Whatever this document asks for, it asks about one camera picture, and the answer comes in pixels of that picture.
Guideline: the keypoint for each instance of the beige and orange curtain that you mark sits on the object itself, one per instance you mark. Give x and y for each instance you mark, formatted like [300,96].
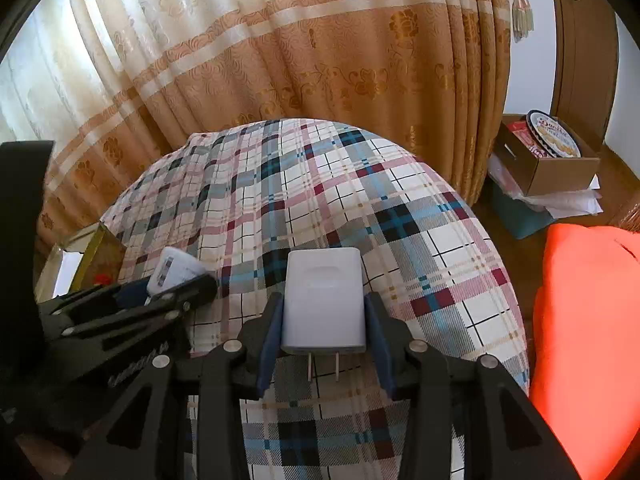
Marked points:
[300,35]

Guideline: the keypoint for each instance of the orange cushion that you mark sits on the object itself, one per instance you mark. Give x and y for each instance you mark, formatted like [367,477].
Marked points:
[585,335]

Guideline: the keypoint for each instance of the teal storage box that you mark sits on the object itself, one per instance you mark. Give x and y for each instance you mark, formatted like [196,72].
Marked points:
[520,217]

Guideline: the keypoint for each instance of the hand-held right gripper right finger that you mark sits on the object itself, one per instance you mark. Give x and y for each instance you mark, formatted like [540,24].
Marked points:
[380,350]

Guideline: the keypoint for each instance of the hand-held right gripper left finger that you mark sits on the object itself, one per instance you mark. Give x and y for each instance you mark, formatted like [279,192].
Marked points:
[270,350]

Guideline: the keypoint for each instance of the red packet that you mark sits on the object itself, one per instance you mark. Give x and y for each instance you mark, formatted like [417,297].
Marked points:
[527,140]

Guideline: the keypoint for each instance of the wicker chair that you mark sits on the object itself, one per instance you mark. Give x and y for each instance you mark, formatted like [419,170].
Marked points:
[630,220]

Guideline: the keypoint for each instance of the round cookie tin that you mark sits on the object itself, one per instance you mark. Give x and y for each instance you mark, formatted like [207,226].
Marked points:
[552,132]

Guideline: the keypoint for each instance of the wooden door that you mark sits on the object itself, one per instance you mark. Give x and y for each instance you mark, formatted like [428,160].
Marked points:
[580,60]

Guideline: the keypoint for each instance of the white plastic bags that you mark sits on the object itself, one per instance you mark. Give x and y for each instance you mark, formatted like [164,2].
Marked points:
[570,202]

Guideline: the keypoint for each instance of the white plastic bottle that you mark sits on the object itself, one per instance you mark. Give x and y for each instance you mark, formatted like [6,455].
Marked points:
[172,267]

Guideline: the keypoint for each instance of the white paper liner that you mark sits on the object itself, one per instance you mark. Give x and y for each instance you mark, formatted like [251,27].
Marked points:
[67,266]

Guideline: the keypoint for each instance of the white charger plug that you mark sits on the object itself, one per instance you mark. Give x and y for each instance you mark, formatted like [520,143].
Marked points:
[322,300]

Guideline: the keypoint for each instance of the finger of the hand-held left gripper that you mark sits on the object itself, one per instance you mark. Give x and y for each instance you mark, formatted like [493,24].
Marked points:
[192,292]
[131,297]

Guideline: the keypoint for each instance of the gold tin box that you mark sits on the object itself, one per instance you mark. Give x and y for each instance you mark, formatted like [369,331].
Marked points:
[102,255]

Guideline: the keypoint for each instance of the plaid tablecloth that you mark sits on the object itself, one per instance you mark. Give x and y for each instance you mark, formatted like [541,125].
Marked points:
[400,240]

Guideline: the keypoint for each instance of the cardboard box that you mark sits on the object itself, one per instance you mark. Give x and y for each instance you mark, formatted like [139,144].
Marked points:
[565,175]

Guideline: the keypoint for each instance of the curtain tassel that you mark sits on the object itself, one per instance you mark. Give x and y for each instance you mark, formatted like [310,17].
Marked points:
[521,20]

